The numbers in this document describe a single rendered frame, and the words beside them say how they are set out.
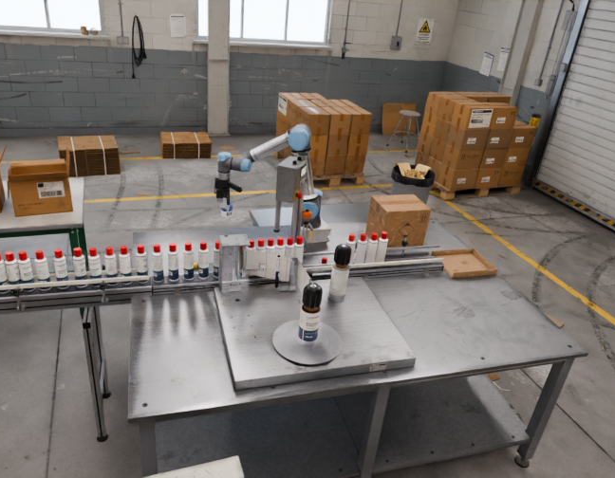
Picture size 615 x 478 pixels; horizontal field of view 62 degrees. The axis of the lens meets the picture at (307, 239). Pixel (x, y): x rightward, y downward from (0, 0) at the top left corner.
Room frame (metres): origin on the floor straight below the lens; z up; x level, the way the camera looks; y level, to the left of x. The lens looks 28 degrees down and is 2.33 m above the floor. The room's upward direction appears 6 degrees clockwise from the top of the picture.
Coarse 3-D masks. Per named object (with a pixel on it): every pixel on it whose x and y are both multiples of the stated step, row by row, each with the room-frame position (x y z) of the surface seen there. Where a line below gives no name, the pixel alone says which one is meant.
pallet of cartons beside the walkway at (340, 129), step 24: (288, 96) 6.68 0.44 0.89; (312, 96) 6.83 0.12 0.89; (288, 120) 6.46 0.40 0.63; (312, 120) 5.85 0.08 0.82; (336, 120) 5.98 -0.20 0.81; (360, 120) 6.11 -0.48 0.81; (312, 144) 5.86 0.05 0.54; (336, 144) 5.99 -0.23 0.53; (360, 144) 6.11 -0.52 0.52; (312, 168) 5.87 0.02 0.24; (336, 168) 6.00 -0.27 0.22; (360, 168) 6.14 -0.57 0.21
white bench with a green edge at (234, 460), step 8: (200, 464) 1.19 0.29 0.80; (208, 464) 1.19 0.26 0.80; (216, 464) 1.19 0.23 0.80; (224, 464) 1.20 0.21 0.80; (232, 464) 1.20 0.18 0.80; (240, 464) 1.20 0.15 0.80; (168, 472) 1.14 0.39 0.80; (176, 472) 1.14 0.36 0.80; (184, 472) 1.15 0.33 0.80; (192, 472) 1.15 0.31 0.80; (200, 472) 1.15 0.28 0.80; (208, 472) 1.16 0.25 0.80; (216, 472) 1.16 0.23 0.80; (224, 472) 1.16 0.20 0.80; (232, 472) 1.17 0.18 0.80; (240, 472) 1.17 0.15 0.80
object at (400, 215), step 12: (372, 204) 2.97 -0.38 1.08; (384, 204) 2.88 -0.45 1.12; (396, 204) 2.90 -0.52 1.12; (408, 204) 2.92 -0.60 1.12; (420, 204) 2.94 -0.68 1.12; (372, 216) 2.94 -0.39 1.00; (384, 216) 2.79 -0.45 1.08; (396, 216) 2.80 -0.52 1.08; (408, 216) 2.83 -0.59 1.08; (420, 216) 2.86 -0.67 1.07; (372, 228) 2.92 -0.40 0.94; (384, 228) 2.78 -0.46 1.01; (396, 228) 2.81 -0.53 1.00; (408, 228) 2.83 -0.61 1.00; (420, 228) 2.86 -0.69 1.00; (396, 240) 2.81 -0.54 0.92; (408, 240) 2.84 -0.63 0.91; (420, 240) 2.87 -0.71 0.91
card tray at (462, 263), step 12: (432, 252) 2.81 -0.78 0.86; (444, 252) 2.84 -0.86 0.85; (456, 252) 2.87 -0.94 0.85; (468, 252) 2.90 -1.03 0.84; (444, 264) 2.73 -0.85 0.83; (456, 264) 2.74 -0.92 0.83; (468, 264) 2.76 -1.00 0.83; (480, 264) 2.77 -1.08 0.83; (456, 276) 2.58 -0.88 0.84; (468, 276) 2.60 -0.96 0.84
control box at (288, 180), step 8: (288, 160) 2.48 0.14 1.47; (296, 160) 2.49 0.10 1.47; (304, 160) 2.51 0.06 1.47; (280, 168) 2.39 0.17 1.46; (288, 168) 2.38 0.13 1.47; (296, 168) 2.39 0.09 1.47; (280, 176) 2.39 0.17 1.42; (288, 176) 2.38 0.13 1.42; (296, 176) 2.38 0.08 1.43; (280, 184) 2.39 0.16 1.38; (288, 184) 2.38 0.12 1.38; (296, 184) 2.39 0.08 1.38; (304, 184) 2.52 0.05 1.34; (280, 192) 2.39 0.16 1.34; (288, 192) 2.38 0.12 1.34; (296, 192) 2.40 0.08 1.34; (280, 200) 2.39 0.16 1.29; (288, 200) 2.38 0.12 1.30
